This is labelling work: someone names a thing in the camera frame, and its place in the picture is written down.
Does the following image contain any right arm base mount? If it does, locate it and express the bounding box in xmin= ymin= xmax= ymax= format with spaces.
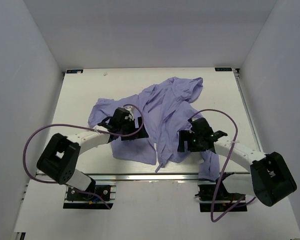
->
xmin=194 ymin=184 xmax=247 ymax=213

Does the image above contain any lilac zip-up jacket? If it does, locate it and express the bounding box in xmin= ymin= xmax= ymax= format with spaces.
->
xmin=87 ymin=76 xmax=220 ymax=183

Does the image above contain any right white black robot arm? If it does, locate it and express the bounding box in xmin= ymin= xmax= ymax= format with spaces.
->
xmin=178 ymin=117 xmax=297 ymax=207

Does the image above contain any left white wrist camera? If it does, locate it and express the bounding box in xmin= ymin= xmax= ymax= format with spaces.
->
xmin=124 ymin=105 xmax=135 ymax=121

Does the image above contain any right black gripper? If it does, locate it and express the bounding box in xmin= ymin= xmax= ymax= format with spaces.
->
xmin=178 ymin=130 xmax=206 ymax=152

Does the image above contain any left blue table label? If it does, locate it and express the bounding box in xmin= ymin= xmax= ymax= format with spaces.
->
xmin=66 ymin=69 xmax=83 ymax=74

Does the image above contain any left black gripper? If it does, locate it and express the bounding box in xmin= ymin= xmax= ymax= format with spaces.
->
xmin=119 ymin=117 xmax=148 ymax=141

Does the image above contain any right blue table label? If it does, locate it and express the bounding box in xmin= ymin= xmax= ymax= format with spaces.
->
xmin=214 ymin=67 xmax=232 ymax=72

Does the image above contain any blue table label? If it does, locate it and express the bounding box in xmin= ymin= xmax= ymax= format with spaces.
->
xmin=214 ymin=67 xmax=232 ymax=72
xmin=66 ymin=69 xmax=83 ymax=74

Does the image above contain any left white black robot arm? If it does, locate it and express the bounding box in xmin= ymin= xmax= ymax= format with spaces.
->
xmin=37 ymin=105 xmax=148 ymax=200

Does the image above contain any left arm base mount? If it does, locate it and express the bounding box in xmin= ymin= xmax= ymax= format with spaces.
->
xmin=63 ymin=181 xmax=116 ymax=210

